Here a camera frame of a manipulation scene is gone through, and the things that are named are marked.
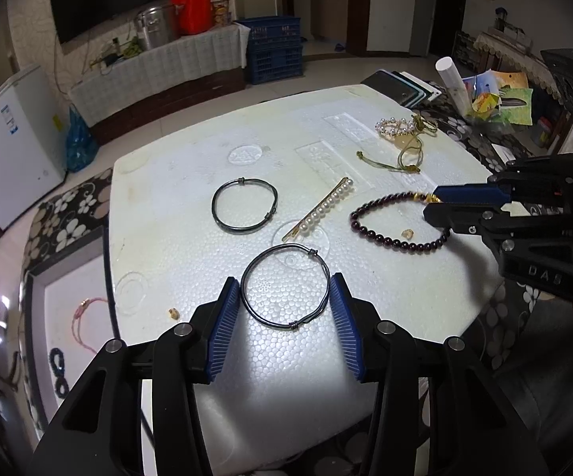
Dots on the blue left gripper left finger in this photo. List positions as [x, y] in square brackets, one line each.
[222, 323]

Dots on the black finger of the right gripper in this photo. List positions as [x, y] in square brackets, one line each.
[473, 219]

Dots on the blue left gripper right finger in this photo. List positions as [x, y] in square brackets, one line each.
[349, 335]

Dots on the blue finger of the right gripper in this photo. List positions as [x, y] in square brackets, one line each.
[470, 194]

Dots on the pearl ring brooch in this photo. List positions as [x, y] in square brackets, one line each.
[394, 127]

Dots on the pearl gold hair clip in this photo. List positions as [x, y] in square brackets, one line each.
[311, 220]

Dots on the floral black tablecloth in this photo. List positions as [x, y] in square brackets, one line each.
[70, 216]

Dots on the colourful snack packets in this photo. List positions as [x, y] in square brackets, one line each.
[504, 97]

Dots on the white plastic tube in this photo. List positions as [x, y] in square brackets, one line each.
[452, 79]

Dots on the stack of dark tablets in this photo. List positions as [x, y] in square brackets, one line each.
[404, 89]

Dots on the grey tray white lining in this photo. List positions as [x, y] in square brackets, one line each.
[68, 315]

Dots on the blue plastic bag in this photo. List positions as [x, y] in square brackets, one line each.
[81, 147]

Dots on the blue plastic crates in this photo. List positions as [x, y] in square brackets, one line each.
[274, 50]

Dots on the cabinet with white cloth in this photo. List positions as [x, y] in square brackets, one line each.
[159, 82]

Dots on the white chest freezer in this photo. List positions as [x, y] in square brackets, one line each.
[33, 130]

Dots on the steel stock pot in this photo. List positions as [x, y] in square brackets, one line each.
[156, 26]

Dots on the red plastic bag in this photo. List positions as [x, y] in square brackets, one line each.
[194, 16]

